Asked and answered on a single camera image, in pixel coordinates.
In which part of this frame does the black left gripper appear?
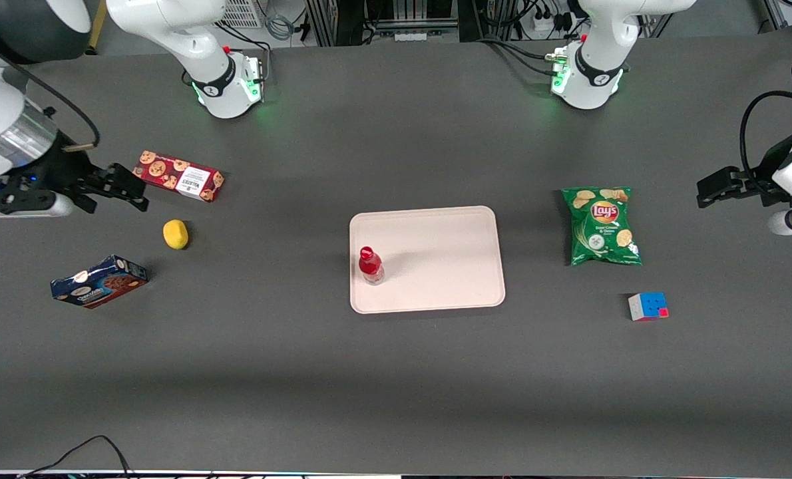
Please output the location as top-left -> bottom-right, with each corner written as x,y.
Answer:
696,136 -> 792,210

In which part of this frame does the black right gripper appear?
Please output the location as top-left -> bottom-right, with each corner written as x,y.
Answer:
0,136 -> 150,215

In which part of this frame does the red Coca-Cola bottle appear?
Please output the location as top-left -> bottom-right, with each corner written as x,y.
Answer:
358,245 -> 385,286

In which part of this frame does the white plastic tray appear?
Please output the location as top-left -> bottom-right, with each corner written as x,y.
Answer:
348,205 -> 506,315

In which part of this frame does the red cookie box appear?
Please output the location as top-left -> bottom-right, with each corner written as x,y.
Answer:
132,150 -> 226,204

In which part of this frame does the yellow toy lemon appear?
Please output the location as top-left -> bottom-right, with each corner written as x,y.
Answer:
162,219 -> 190,251

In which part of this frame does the blue chocolate cookie box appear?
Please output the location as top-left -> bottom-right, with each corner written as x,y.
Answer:
50,254 -> 149,310

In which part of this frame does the green Lay's chips bag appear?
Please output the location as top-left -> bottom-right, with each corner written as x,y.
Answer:
561,186 -> 644,267

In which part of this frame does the blue and red Rubik's cube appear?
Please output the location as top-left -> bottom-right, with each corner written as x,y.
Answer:
628,291 -> 670,323

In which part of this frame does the white vented panel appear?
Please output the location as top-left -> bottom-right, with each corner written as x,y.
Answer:
222,0 -> 266,29

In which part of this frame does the white power strip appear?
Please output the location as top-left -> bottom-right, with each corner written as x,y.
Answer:
531,12 -> 575,35

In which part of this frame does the black equipment rack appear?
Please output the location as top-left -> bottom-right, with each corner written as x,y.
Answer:
305,0 -> 465,47

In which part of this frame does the black looped cable on left arm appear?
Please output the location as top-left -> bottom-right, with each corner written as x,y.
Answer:
739,90 -> 792,197

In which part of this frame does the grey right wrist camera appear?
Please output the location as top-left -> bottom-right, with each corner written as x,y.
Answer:
0,192 -> 75,220

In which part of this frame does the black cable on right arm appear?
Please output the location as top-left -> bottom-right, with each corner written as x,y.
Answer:
0,20 -> 101,150

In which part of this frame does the yellow post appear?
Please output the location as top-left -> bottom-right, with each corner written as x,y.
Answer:
88,0 -> 108,55

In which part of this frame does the black right arm base cable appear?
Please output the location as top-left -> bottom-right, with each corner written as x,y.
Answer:
215,22 -> 274,84

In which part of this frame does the black arm base cable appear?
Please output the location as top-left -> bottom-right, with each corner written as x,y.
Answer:
215,22 -> 274,84
475,37 -> 558,77

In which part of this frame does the grey coiled cable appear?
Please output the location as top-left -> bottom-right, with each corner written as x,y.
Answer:
263,11 -> 299,42

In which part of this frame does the thin black cable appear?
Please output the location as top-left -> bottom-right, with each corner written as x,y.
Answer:
17,435 -> 137,479

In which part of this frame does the black left arm base cable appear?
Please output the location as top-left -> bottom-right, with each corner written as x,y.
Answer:
475,37 -> 558,77

